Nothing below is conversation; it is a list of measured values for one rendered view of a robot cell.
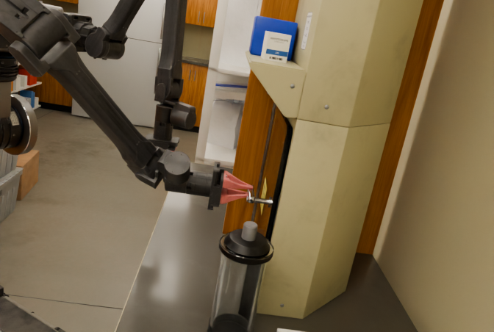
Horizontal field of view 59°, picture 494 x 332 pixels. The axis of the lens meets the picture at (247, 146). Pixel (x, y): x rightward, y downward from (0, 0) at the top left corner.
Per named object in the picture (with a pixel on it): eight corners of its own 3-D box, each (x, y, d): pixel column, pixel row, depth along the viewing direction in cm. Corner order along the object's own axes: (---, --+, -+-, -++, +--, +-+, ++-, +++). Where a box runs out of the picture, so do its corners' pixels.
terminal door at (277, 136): (253, 231, 130) (278, 101, 119) (257, 292, 101) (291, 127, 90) (250, 231, 130) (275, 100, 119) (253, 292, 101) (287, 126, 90)
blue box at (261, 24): (286, 57, 114) (292, 23, 112) (290, 61, 104) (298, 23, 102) (248, 51, 113) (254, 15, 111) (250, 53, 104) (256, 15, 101)
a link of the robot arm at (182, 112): (173, 83, 137) (156, 81, 129) (204, 89, 132) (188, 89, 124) (167, 120, 139) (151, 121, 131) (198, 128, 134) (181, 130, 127)
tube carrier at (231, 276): (255, 321, 97) (273, 236, 91) (254, 357, 86) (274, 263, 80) (207, 313, 97) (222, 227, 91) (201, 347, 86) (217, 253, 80)
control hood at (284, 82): (280, 93, 120) (287, 57, 117) (297, 119, 88) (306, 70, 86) (239, 87, 119) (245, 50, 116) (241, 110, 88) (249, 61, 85)
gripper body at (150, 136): (176, 148, 134) (179, 125, 132) (143, 144, 133) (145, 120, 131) (179, 143, 140) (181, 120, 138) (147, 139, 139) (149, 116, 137)
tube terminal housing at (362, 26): (331, 255, 134) (395, -4, 113) (359, 327, 103) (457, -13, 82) (251, 244, 132) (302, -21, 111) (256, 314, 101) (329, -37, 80)
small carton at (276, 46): (281, 61, 100) (287, 34, 98) (286, 63, 95) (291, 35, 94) (260, 57, 99) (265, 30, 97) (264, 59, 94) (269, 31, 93)
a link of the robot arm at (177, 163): (155, 150, 107) (135, 178, 103) (153, 127, 97) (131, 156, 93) (197, 173, 106) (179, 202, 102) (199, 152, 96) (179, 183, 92)
